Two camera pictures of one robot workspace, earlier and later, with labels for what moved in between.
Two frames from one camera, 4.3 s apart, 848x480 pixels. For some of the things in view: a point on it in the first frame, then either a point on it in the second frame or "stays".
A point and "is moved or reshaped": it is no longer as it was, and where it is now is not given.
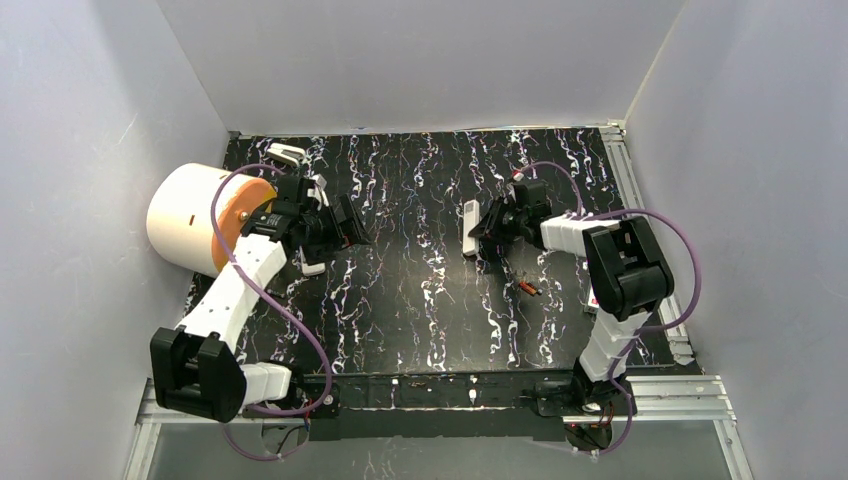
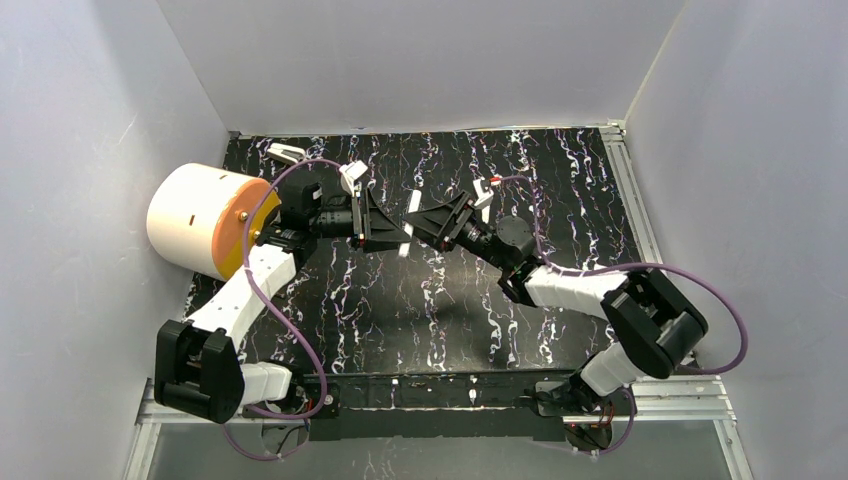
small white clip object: x=286 y=153 stays
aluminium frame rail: x=659 y=399 stays
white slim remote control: x=471 y=219 is moved or reshaped
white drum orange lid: x=179 y=219 stays
